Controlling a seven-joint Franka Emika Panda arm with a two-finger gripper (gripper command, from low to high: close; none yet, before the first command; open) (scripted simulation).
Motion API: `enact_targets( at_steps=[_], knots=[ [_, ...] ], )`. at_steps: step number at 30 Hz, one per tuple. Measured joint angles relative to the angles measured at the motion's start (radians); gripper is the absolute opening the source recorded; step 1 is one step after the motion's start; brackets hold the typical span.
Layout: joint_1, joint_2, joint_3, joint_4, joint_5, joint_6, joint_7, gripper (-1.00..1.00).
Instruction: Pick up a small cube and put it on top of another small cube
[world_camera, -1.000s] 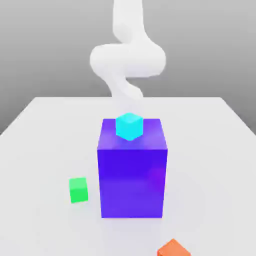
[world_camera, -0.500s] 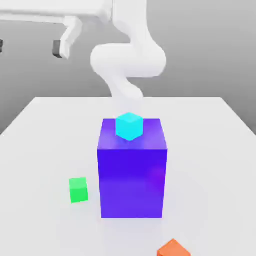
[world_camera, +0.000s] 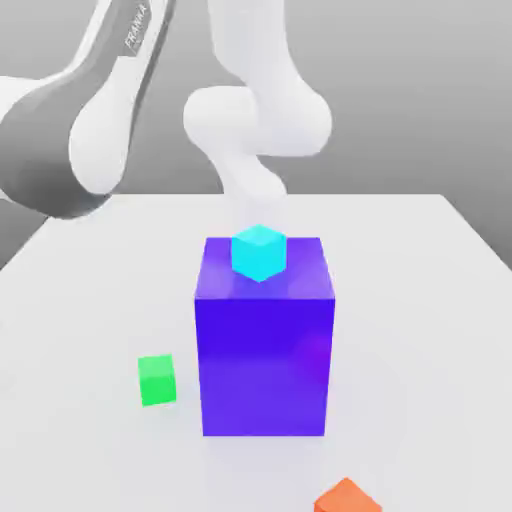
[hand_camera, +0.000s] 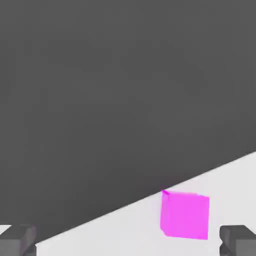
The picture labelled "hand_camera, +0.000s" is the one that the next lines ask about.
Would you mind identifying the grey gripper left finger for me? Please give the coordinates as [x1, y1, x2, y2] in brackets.
[0, 224, 37, 256]

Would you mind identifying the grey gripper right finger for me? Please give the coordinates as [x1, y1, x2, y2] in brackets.
[219, 225, 256, 256]

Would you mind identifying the small magenta cube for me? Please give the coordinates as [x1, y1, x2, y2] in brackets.
[159, 189, 210, 241]

